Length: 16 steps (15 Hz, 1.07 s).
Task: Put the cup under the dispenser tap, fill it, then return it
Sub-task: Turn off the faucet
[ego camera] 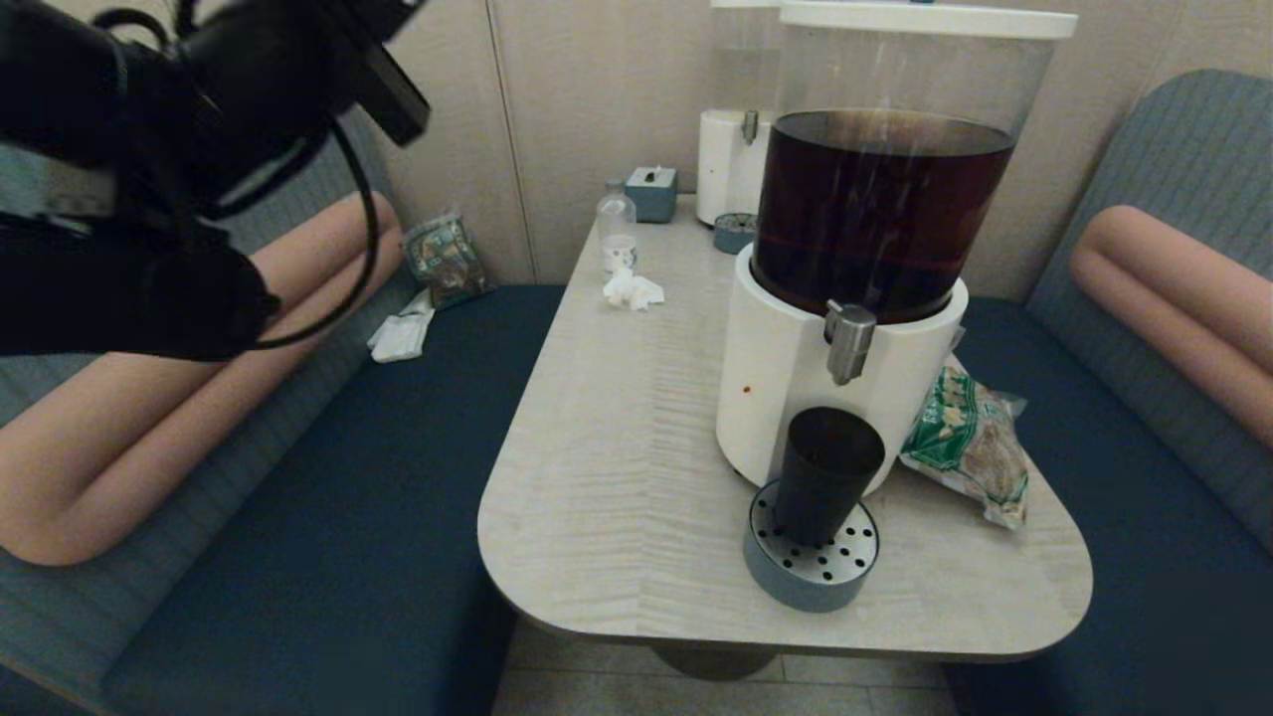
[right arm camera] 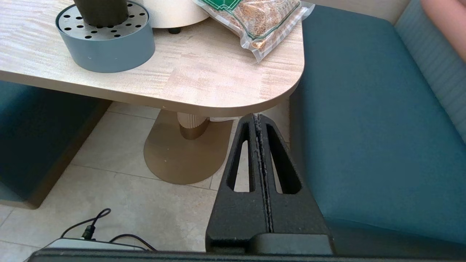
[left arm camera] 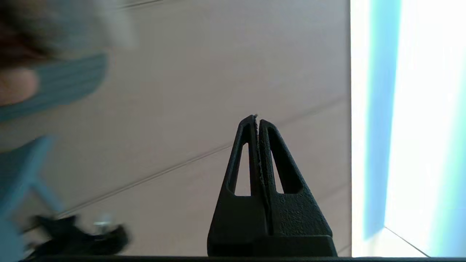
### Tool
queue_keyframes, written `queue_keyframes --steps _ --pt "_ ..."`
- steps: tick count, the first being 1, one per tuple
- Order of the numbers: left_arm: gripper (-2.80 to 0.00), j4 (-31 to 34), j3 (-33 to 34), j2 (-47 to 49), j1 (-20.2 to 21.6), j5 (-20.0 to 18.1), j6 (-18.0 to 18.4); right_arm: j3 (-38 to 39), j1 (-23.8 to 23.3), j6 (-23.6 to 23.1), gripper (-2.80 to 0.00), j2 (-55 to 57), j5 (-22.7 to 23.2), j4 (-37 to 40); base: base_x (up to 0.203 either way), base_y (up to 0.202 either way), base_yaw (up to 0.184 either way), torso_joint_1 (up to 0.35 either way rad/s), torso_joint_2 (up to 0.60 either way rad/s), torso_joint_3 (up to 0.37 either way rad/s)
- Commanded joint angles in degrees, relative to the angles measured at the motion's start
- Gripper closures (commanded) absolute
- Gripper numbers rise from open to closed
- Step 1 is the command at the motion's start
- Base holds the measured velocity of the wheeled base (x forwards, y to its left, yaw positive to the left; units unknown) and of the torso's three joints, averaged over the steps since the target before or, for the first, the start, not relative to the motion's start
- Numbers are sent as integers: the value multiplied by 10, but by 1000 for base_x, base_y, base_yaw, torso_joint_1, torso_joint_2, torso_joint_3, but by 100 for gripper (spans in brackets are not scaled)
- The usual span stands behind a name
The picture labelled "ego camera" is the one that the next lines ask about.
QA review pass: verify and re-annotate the green white snack bag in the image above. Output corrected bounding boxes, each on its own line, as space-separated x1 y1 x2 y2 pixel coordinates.
899 354 1030 530

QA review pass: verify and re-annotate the brown green snack bag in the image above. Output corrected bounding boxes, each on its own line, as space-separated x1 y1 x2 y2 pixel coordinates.
401 211 495 309

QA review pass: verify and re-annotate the large dispenser with dark tea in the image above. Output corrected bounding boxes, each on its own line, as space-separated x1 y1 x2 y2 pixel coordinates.
716 2 1079 500

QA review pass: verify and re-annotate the teal bench with long bolster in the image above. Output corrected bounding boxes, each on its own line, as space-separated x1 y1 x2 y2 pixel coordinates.
0 109 568 716

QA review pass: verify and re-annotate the dark table pedestal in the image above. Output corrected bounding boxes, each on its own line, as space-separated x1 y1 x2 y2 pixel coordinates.
651 644 782 682

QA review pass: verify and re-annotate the blue grey tissue box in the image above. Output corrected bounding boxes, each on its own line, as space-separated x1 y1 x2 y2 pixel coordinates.
626 165 679 224

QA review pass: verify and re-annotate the silver dispenser tap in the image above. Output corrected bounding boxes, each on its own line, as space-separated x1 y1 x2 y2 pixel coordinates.
824 301 879 387

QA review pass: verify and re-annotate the crumpled white tissue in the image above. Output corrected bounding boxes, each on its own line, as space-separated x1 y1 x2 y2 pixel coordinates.
603 267 665 311

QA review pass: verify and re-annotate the short pink bolster cushion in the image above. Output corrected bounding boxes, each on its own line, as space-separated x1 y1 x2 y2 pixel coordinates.
1070 204 1273 451

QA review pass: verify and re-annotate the teal bench with short bolster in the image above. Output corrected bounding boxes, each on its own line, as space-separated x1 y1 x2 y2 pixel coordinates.
945 68 1273 716

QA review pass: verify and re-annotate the white large dispenser lid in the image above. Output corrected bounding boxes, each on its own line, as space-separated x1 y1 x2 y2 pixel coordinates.
781 2 1079 40

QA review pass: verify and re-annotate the long pink bolster cushion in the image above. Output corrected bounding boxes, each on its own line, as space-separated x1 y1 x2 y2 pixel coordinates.
0 192 404 567

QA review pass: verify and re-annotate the small round drip tray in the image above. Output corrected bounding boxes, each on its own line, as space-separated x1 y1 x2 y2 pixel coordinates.
713 212 759 255

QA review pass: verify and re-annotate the white napkin pack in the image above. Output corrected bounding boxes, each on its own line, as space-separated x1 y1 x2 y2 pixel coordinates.
368 288 438 363

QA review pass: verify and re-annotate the black plastic cup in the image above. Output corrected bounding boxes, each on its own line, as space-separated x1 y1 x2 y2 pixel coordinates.
773 407 886 548

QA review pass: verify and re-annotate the clear plastic bottle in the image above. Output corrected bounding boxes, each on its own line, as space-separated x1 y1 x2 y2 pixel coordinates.
597 180 638 273

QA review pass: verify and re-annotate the round perforated drip tray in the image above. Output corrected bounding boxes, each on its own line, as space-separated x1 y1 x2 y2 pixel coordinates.
744 480 881 613

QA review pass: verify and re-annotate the small white drink dispenser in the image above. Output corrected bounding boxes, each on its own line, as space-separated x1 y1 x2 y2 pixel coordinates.
695 0 787 227

